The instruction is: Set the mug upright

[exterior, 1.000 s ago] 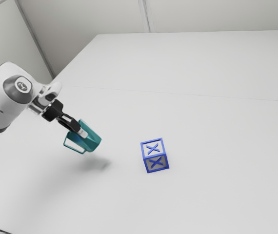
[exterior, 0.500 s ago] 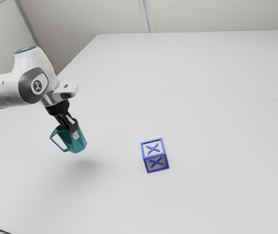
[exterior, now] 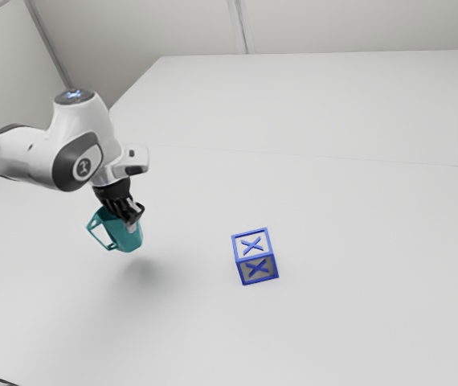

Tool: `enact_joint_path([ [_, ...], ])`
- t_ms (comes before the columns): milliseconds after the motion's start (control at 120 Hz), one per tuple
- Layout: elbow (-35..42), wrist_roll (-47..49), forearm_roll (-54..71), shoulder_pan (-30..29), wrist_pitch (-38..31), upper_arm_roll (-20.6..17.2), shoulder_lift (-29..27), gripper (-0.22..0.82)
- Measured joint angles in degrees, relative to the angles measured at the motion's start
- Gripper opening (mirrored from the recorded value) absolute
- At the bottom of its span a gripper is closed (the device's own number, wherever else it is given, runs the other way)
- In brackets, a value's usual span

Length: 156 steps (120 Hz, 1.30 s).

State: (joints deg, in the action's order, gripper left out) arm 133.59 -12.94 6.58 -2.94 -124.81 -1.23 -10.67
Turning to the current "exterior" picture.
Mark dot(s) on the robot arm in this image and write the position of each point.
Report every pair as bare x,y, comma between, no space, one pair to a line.
72,136

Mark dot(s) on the teal faceted mug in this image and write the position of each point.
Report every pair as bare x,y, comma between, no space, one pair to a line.
126,237

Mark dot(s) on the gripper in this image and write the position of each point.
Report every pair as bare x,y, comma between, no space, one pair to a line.
113,198

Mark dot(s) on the blue framed letter block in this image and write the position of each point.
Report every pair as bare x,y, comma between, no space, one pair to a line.
255,257

